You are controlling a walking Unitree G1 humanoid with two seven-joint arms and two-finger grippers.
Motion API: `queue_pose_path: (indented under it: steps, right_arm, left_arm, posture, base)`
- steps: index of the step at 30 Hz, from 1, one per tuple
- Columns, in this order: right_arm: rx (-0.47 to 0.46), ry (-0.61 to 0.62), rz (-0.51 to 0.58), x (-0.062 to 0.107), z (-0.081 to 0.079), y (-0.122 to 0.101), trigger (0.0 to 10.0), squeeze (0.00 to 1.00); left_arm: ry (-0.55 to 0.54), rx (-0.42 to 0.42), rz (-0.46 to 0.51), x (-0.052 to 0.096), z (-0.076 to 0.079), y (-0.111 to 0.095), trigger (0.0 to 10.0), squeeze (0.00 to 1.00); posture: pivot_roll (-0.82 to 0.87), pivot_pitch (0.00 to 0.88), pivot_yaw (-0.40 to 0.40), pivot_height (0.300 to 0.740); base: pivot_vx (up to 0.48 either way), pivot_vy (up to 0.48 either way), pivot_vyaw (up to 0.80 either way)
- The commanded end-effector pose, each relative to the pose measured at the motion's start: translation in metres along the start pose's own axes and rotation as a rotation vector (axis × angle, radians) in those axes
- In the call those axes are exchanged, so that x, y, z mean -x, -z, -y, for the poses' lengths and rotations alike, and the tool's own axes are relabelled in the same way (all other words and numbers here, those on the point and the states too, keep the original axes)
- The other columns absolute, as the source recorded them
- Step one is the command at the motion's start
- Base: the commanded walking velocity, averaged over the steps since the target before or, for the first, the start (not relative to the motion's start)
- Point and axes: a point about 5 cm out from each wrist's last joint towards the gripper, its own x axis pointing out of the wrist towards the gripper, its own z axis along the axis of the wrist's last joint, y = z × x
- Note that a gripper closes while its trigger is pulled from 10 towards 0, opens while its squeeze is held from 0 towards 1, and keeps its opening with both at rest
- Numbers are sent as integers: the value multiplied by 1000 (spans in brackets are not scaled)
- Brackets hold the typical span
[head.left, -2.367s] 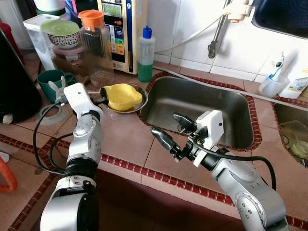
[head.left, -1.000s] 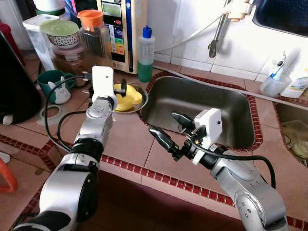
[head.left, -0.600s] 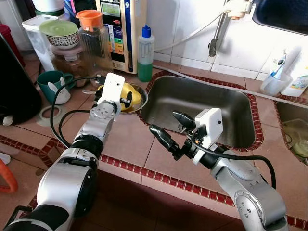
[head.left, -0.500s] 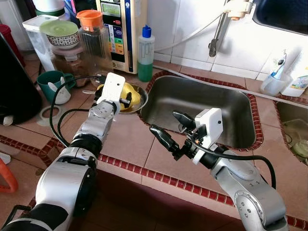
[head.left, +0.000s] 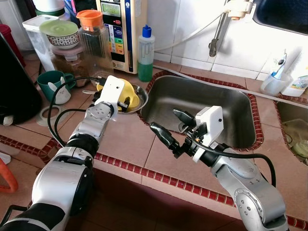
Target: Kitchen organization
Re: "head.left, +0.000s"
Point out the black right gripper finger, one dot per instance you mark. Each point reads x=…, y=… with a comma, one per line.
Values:
x=185, y=119
x=163, y=134

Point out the yellow plastic cup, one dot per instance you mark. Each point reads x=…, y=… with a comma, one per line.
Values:
x=131, y=91

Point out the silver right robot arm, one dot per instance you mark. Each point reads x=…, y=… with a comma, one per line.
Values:
x=250, y=192

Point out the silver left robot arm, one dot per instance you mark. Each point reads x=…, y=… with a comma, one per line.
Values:
x=62, y=183

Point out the shallow steel bowl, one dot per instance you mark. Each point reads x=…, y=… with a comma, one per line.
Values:
x=142, y=96

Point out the deep steel sink basin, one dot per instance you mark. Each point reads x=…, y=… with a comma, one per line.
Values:
x=211, y=96

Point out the green soap bottle blue cap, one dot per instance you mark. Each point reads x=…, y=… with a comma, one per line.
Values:
x=146, y=67

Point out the glass pitcher with orange lid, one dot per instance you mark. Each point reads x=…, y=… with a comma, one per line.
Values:
x=98, y=53

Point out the glass jar with brown contents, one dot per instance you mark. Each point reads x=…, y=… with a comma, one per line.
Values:
x=67, y=67

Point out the cream water ionizer appliance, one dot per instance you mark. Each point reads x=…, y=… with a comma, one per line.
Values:
x=127, y=33

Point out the green mug with white rabbit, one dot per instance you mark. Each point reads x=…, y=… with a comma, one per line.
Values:
x=50, y=84

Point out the clear plastic cup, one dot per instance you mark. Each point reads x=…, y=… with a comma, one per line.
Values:
x=274, y=86

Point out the patterned bowl with green lid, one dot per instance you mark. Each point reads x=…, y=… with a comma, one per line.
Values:
x=60, y=29

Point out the shallow steel sink basin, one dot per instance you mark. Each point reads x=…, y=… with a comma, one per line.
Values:
x=288, y=115

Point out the clear square food container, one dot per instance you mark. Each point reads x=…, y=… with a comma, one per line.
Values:
x=293, y=130

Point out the glossy black appliance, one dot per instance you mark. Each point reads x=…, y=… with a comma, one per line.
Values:
x=19, y=91

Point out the clear container with white lid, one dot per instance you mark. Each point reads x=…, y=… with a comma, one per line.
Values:
x=36, y=38

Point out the blue and white toothbrush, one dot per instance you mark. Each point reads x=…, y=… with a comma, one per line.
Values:
x=280, y=62

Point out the green round strainer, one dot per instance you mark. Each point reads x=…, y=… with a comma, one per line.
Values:
x=301, y=149

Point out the white detergent bottle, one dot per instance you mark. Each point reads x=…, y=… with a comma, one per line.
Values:
x=298, y=84

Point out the beige tap filter head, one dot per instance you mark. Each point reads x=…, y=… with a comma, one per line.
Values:
x=238, y=9

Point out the white jug with green band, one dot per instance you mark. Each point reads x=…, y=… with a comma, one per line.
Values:
x=48, y=6

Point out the dark red thermos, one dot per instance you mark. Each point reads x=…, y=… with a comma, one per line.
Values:
x=9, y=41

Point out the navy blue plastic tray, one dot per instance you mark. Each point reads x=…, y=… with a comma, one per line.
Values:
x=284, y=14

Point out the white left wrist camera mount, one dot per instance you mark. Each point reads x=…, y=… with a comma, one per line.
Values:
x=113, y=91

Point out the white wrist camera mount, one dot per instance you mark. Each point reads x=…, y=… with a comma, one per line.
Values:
x=209, y=120
x=113, y=91

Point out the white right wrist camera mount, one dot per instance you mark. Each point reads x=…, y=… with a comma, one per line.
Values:
x=209, y=120

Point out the steel wall pipe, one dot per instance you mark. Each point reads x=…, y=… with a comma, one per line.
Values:
x=219, y=33

